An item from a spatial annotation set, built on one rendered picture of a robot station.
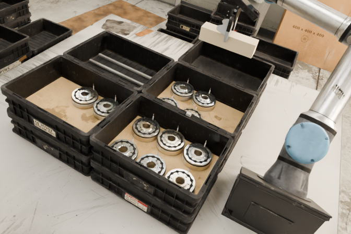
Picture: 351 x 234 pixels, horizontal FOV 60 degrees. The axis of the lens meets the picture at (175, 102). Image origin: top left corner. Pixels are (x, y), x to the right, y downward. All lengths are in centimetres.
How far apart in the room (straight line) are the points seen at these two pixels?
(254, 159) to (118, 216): 62
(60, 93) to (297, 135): 91
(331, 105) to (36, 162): 102
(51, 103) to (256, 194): 83
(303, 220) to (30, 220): 85
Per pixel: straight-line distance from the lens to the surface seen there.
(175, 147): 111
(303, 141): 96
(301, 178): 111
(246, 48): 131
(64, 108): 127
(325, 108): 100
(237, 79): 158
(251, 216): 113
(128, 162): 96
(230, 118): 133
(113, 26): 211
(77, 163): 120
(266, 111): 166
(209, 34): 133
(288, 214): 107
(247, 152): 140
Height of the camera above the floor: 168
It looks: 40 degrees down
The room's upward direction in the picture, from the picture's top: 12 degrees clockwise
